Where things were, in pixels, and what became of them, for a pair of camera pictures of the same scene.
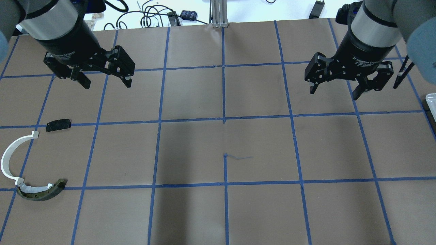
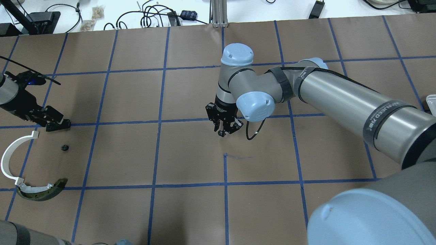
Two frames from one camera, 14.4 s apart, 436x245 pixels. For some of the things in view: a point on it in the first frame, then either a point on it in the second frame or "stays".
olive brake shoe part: (34, 193) stays
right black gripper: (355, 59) to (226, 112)
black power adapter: (316, 10) stays
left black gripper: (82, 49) to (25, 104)
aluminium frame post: (219, 10) stays
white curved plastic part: (5, 158) stays
